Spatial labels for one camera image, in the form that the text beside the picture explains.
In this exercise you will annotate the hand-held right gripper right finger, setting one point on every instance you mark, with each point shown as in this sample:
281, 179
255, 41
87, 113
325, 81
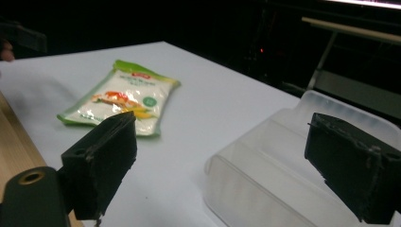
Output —
353, 164

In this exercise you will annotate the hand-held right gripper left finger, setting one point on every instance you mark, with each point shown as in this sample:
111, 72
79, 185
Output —
97, 157

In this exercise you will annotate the clear plastic storage box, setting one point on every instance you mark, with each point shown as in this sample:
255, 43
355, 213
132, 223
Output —
261, 170

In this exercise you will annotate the bright monitor strip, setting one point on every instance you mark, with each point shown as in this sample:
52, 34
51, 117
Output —
365, 3

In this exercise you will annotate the white and green food packet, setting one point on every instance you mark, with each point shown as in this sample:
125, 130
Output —
126, 94

